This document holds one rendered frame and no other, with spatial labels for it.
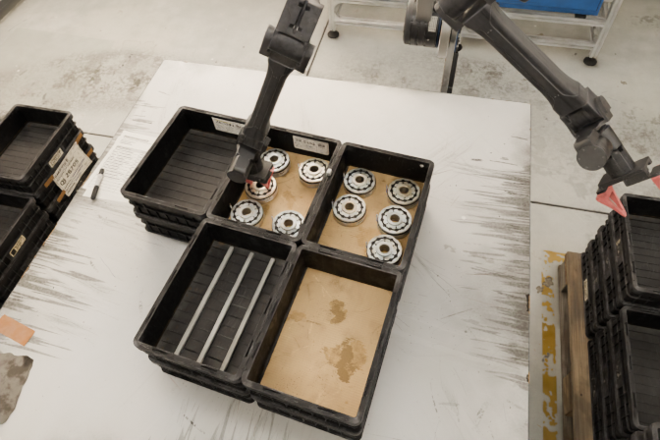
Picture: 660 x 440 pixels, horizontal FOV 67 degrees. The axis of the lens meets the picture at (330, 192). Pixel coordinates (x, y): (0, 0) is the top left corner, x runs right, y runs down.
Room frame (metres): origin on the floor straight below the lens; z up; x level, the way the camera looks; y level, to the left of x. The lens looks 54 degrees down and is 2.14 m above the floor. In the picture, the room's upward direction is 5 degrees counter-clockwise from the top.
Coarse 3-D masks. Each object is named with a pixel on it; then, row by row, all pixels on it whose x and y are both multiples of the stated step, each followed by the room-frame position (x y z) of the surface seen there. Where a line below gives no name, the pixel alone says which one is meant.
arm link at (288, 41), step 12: (288, 0) 0.93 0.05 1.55; (300, 0) 0.93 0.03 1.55; (312, 0) 0.94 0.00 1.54; (288, 12) 0.91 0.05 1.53; (300, 12) 0.92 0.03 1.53; (312, 12) 0.91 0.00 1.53; (288, 24) 0.90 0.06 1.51; (300, 24) 0.90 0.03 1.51; (312, 24) 0.90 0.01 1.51; (276, 36) 0.89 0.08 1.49; (288, 36) 0.89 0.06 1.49; (300, 36) 0.89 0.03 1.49; (276, 48) 0.88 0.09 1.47; (288, 48) 0.88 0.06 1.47; (300, 48) 0.88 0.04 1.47; (300, 60) 0.87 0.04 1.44
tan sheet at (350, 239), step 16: (384, 176) 1.01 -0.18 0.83; (384, 192) 0.94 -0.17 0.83; (368, 208) 0.89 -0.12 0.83; (336, 224) 0.84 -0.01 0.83; (368, 224) 0.83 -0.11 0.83; (320, 240) 0.79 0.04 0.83; (336, 240) 0.78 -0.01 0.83; (352, 240) 0.78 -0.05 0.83; (368, 240) 0.77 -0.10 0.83; (400, 240) 0.76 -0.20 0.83
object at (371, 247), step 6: (372, 240) 0.75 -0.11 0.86; (378, 240) 0.75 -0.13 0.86; (384, 240) 0.75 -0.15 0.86; (390, 240) 0.75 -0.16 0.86; (396, 240) 0.75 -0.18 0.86; (372, 246) 0.73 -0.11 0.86; (396, 246) 0.73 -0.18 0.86; (372, 252) 0.71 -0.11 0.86; (396, 252) 0.70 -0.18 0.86; (378, 258) 0.69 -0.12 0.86; (384, 258) 0.69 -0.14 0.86; (390, 258) 0.69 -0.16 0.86; (396, 258) 0.69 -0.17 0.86
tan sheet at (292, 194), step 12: (300, 156) 1.13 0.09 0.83; (276, 180) 1.03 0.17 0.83; (288, 180) 1.03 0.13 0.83; (288, 192) 0.98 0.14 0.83; (300, 192) 0.97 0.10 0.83; (312, 192) 0.97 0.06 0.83; (264, 204) 0.94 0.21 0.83; (276, 204) 0.93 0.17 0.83; (288, 204) 0.93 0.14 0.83; (300, 204) 0.93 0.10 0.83; (264, 228) 0.85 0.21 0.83
